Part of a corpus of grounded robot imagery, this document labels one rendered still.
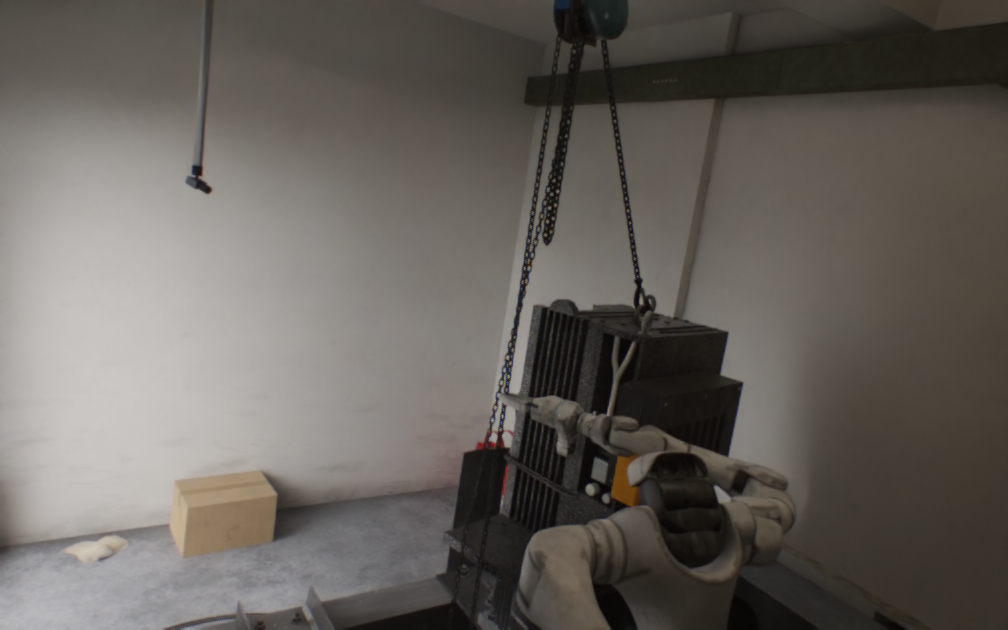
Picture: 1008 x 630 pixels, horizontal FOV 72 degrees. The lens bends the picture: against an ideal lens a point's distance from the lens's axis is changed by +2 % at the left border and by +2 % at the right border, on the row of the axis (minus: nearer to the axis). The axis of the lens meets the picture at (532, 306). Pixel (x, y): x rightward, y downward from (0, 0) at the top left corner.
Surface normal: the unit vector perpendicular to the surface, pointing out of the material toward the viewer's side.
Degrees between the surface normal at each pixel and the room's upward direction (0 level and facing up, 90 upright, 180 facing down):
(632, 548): 78
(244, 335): 90
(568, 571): 26
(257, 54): 90
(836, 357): 90
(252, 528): 90
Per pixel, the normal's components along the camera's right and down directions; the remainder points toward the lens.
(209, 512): 0.59, 0.21
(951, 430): -0.82, -0.04
